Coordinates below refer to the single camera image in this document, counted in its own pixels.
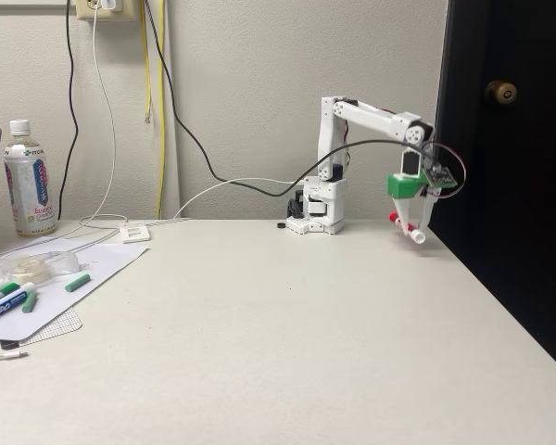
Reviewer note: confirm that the red marker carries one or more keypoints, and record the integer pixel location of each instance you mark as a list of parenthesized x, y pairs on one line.
[(418, 237)]

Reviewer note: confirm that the green marker cap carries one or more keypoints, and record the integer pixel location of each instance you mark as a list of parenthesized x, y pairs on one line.
[(29, 302), (77, 283)]

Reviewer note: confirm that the green label Expo marker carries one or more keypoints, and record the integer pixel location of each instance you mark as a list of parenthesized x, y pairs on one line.
[(2, 288)]

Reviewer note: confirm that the blue label Expo marker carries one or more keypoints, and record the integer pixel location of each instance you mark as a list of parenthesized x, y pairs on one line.
[(4, 308)]

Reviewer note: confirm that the dark door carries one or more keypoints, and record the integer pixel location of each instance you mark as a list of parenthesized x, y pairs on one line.
[(514, 232)]

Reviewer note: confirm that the brass door knob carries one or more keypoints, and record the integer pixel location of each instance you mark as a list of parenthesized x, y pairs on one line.
[(501, 92)]

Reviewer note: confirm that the white square adapter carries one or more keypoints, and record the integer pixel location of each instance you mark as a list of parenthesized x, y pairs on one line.
[(134, 233)]

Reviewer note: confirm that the white paper sheet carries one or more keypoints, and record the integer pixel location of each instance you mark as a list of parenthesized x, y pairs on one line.
[(106, 264)]

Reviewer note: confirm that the white charger plug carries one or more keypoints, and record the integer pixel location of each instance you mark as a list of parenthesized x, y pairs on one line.
[(111, 4)]

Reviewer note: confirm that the grid mesh mat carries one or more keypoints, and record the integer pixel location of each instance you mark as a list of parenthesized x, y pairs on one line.
[(60, 326)]

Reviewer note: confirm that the jasmine tea bottle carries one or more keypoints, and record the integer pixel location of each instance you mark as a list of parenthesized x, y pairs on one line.
[(30, 185)]

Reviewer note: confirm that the clear tape dispenser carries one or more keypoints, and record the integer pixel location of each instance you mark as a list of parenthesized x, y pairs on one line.
[(28, 269)]

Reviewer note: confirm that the black flat item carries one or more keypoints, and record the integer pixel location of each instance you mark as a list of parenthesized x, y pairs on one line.
[(9, 344)]

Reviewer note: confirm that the small camera circuit board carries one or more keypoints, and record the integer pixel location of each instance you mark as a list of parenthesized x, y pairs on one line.
[(442, 176)]

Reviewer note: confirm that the beige wall outlet plate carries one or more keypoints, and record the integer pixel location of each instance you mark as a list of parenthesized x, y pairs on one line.
[(85, 11)]

